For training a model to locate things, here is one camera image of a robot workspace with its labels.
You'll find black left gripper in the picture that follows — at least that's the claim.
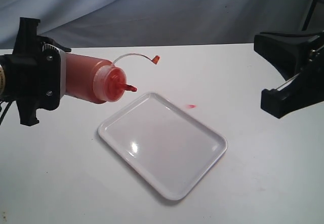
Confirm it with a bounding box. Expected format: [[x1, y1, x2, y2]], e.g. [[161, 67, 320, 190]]
[[5, 17, 71, 126]]

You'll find grey backdrop cloth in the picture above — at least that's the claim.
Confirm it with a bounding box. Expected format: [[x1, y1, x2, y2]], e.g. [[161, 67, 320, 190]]
[[1, 0, 310, 49]]

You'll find white rectangular plastic tray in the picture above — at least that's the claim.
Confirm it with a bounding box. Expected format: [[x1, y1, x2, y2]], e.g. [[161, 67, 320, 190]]
[[98, 92, 228, 201]]

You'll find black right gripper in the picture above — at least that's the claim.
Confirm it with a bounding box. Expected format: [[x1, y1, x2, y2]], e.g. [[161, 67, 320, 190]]
[[254, 30, 323, 119]]

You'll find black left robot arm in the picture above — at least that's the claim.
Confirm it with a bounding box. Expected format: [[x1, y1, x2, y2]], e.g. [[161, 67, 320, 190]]
[[1, 17, 71, 126]]

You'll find black tripod stand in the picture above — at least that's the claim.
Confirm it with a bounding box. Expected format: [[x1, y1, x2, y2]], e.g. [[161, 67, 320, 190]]
[[300, 0, 318, 31]]

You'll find red sauce squeeze bottle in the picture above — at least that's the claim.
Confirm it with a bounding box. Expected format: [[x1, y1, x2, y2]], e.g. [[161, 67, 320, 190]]
[[65, 53, 160, 104]]

